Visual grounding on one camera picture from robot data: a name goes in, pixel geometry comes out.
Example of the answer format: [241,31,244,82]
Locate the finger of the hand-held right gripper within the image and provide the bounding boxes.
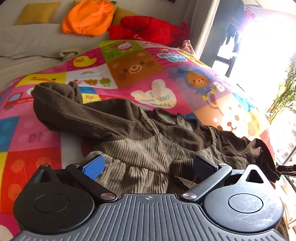
[276,164,296,175]

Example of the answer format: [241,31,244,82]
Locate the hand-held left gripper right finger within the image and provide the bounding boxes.
[181,155,269,205]

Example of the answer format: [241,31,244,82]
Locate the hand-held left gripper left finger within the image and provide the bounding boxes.
[32,155,118,205]

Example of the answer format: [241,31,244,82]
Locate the brown corduroy garment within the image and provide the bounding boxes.
[31,81,290,241]

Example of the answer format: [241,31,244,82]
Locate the hanging dark clothes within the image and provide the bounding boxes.
[224,0,245,54]

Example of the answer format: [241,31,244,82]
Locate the green plant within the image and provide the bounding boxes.
[266,56,296,123]

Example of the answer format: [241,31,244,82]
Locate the colourful printed blanket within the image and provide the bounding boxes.
[0,40,278,241]

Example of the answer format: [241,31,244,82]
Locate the pink cloth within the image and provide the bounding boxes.
[179,40,196,56]

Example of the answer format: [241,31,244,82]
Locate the beige sofa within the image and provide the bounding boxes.
[0,0,201,91]

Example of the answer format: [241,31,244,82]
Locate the grey curtain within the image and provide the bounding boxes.
[183,0,220,58]

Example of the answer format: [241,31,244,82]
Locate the red plush toy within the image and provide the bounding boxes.
[108,16,191,48]

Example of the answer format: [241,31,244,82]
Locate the orange plush cushion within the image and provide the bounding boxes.
[61,0,117,37]

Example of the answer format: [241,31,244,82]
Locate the yellow cushion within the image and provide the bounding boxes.
[111,7,142,26]
[16,2,62,25]

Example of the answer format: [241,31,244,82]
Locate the dark window frame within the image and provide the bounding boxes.
[199,0,245,78]

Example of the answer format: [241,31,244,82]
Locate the dark cable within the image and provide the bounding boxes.
[0,54,61,60]

